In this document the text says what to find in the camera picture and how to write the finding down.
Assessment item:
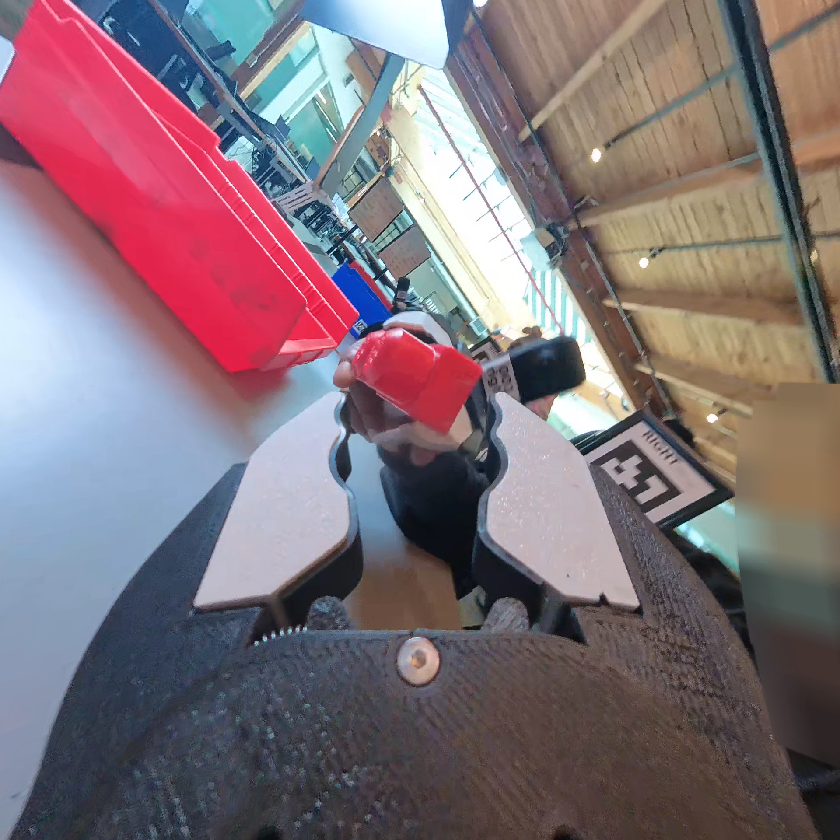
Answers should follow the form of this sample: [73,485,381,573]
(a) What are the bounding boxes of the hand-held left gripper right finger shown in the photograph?
[472,392,642,636]

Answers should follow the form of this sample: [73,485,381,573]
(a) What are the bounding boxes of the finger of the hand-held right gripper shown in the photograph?
[382,311,456,349]
[369,407,476,455]

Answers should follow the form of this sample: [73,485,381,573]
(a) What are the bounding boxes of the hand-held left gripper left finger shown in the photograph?
[192,392,364,630]

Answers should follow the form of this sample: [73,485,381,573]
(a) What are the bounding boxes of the red toy block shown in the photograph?
[350,327,484,435]

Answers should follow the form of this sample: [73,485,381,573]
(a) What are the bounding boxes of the red plastic bin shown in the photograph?
[0,0,361,374]

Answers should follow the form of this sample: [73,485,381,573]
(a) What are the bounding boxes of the blue bin with white label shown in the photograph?
[331,262,395,340]

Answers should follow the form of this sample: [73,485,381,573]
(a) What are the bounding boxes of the brown partition board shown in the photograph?
[379,225,432,278]
[348,177,404,242]

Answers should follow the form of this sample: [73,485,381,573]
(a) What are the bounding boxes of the fiducial marker sign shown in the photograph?
[571,410,735,531]

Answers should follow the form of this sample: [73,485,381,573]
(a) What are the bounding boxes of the ceiling projector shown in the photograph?
[521,223,571,271]

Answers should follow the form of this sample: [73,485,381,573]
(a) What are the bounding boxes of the black flag panel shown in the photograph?
[315,56,406,198]

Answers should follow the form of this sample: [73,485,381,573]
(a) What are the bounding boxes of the studio light panel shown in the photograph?
[298,0,475,70]

